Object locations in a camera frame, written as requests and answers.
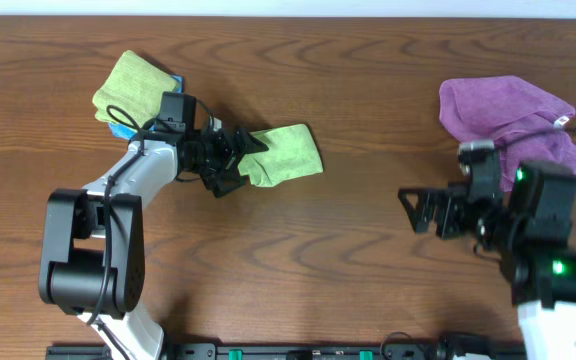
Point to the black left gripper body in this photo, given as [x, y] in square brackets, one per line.
[213, 159]

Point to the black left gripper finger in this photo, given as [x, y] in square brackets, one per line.
[223, 179]
[246, 143]

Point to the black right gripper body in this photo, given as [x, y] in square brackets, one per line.
[494, 224]

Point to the light green microfiber cloth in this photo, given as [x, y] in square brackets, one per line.
[292, 153]

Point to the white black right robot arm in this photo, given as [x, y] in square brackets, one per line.
[543, 291]

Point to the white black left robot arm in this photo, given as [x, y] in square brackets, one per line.
[93, 253]

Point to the folded blue cloth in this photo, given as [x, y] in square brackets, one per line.
[126, 133]

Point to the folded green cloth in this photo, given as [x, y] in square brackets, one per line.
[135, 86]

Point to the purple microfiber cloth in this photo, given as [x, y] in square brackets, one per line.
[525, 121]

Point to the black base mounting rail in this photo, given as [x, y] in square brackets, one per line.
[206, 351]

